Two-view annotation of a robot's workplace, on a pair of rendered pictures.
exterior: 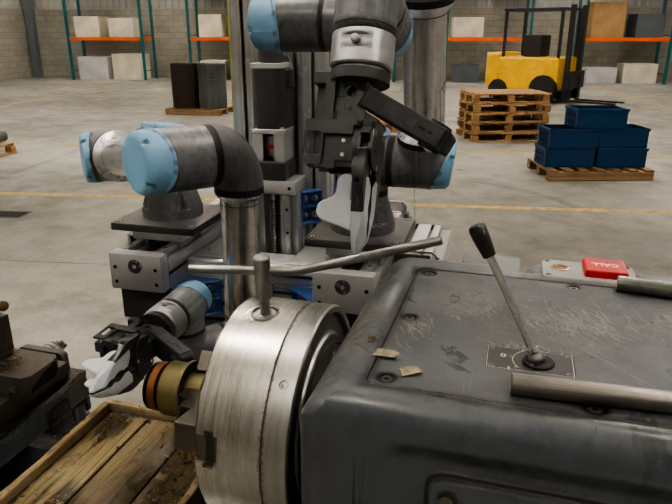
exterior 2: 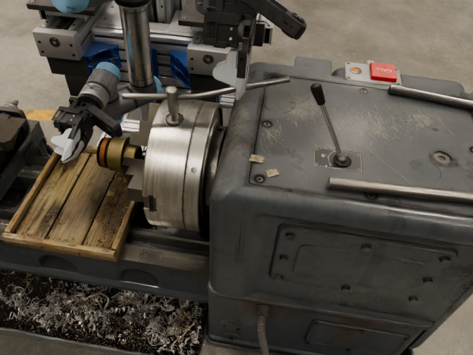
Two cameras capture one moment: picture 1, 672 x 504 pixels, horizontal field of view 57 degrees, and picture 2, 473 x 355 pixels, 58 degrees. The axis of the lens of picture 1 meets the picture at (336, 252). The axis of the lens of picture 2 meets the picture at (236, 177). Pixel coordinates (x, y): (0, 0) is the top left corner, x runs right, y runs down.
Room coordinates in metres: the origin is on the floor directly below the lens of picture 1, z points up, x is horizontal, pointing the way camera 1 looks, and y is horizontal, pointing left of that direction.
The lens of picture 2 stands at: (0.07, 0.08, 1.85)
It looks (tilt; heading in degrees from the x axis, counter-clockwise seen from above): 48 degrees down; 350
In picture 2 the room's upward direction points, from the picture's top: 4 degrees clockwise
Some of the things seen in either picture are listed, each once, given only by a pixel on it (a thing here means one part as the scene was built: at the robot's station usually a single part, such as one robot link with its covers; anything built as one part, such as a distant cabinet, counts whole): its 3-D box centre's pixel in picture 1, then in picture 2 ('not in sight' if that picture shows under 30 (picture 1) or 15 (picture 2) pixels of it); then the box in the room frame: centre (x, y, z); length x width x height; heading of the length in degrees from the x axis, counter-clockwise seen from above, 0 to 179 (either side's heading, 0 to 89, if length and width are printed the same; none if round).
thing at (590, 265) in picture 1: (604, 271); (382, 73); (0.88, -0.41, 1.26); 0.06 x 0.06 x 0.02; 74
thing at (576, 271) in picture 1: (586, 286); (369, 82); (0.89, -0.38, 1.23); 0.13 x 0.08 x 0.05; 74
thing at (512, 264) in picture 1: (490, 271); (312, 71); (0.93, -0.25, 1.24); 0.09 x 0.08 x 0.03; 74
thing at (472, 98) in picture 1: (502, 114); not in sight; (10.11, -2.65, 0.36); 1.26 x 0.86 x 0.73; 95
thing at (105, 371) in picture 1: (98, 367); (62, 142); (0.88, 0.38, 1.10); 0.09 x 0.06 x 0.03; 164
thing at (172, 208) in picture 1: (171, 194); not in sight; (1.54, 0.42, 1.21); 0.15 x 0.15 x 0.10
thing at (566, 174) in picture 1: (591, 141); not in sight; (7.38, -3.01, 0.39); 1.20 x 0.80 x 0.79; 92
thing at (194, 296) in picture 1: (184, 307); (103, 82); (1.13, 0.30, 1.09); 0.11 x 0.08 x 0.09; 164
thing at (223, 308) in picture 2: not in sight; (302, 300); (0.70, -0.30, 0.43); 0.60 x 0.48 x 0.86; 74
